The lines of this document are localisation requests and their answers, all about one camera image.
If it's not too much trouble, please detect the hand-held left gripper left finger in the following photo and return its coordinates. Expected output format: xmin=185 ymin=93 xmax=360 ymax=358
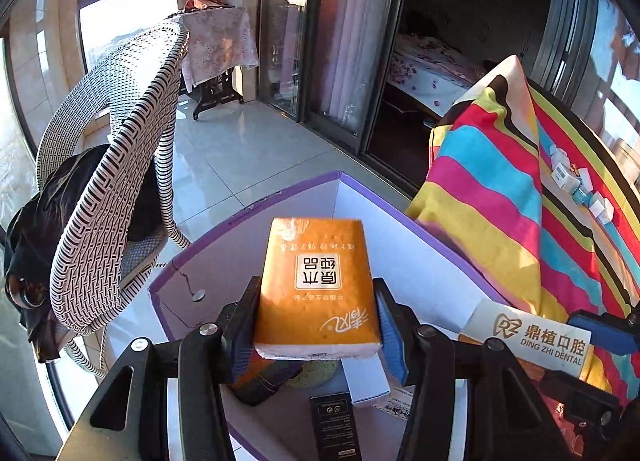
xmin=55 ymin=278 xmax=263 ymax=461

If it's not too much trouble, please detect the bed with floral sheet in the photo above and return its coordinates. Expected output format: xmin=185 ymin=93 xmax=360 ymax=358
xmin=387 ymin=33 xmax=489 ymax=120

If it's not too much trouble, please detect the table with floral cloth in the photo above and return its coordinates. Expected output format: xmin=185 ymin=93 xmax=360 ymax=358
xmin=170 ymin=3 xmax=260 ymax=120

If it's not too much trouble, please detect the purple edged cardboard box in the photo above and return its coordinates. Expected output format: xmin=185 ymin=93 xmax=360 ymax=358
xmin=149 ymin=171 xmax=507 ymax=461

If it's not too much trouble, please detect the red cloth bundle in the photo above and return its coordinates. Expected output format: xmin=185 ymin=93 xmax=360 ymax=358
xmin=184 ymin=0 xmax=237 ymax=12

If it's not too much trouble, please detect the black cardboard box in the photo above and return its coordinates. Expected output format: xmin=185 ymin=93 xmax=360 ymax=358
xmin=310 ymin=393 xmax=364 ymax=461

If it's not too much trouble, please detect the dark jacket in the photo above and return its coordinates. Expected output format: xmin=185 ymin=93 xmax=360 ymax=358
xmin=2 ymin=143 xmax=166 ymax=364

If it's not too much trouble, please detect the round green sponge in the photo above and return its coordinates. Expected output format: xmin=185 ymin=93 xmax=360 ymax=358
xmin=287 ymin=358 xmax=342 ymax=390

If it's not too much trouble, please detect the orange tissue packet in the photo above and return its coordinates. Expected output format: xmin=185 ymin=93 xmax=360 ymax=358
xmin=252 ymin=217 xmax=383 ymax=361

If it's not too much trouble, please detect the woven wicker chair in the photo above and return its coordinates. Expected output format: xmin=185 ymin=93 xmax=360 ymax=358
xmin=36 ymin=21 xmax=193 ymax=380

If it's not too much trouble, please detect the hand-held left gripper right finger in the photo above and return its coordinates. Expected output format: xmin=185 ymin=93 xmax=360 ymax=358
xmin=372 ymin=277 xmax=571 ymax=461

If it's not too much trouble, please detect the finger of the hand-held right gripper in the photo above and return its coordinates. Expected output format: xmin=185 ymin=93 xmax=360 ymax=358
xmin=567 ymin=310 xmax=640 ymax=357
xmin=541 ymin=371 xmax=627 ymax=423

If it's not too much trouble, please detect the striped colourful tablecloth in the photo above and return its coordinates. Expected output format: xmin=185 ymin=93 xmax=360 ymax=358
xmin=406 ymin=55 xmax=640 ymax=407

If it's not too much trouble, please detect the light curtain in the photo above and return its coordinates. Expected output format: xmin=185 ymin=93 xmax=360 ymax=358
xmin=320 ymin=0 xmax=402 ymax=134

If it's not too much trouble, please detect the small white box blue print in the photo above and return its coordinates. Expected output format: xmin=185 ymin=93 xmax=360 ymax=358
xmin=552 ymin=163 xmax=581 ymax=192

